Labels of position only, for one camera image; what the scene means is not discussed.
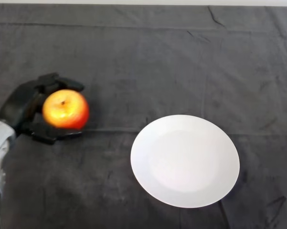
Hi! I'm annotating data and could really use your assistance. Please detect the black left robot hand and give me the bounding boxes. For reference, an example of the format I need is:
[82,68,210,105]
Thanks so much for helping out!
[0,73,85,146]

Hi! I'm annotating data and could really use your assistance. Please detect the red and yellow apple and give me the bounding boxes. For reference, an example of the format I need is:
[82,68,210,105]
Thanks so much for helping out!
[42,89,90,130]

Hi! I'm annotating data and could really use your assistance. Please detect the white round plate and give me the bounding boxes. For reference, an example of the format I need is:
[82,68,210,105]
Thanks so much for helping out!
[130,114,241,208]

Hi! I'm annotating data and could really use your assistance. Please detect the black cloth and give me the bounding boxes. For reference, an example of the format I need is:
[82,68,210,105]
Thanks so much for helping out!
[0,4,287,229]

